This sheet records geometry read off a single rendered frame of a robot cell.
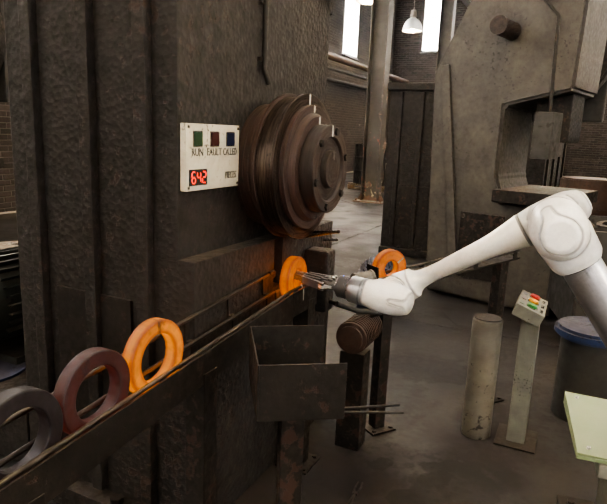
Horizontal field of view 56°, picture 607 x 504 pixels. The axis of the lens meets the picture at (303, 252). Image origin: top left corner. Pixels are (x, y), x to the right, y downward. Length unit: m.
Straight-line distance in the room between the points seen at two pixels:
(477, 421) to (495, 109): 2.52
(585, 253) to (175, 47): 1.14
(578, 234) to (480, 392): 1.18
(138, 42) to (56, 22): 0.33
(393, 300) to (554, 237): 0.55
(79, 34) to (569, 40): 3.29
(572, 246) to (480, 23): 3.23
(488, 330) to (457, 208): 2.22
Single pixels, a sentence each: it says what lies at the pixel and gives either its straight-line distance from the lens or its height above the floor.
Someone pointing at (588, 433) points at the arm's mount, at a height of 0.38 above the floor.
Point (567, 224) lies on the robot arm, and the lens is 1.49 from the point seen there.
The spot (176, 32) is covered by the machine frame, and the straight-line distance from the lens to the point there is 1.59.
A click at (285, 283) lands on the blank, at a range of 1.90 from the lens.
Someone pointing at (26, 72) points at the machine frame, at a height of 1.37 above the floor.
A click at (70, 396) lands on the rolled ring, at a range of 1.23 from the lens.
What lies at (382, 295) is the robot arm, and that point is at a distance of 1.81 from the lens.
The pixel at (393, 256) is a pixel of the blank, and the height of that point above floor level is 0.75.
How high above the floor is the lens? 1.23
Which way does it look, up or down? 12 degrees down
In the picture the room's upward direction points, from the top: 2 degrees clockwise
